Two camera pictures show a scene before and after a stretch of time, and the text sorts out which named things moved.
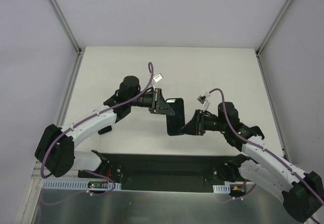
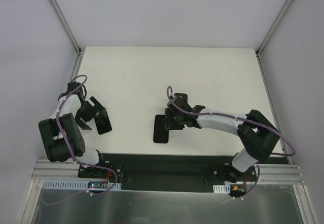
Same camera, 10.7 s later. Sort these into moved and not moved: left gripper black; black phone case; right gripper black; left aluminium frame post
Moved: left gripper black; right gripper black; black phone case
Not moved: left aluminium frame post
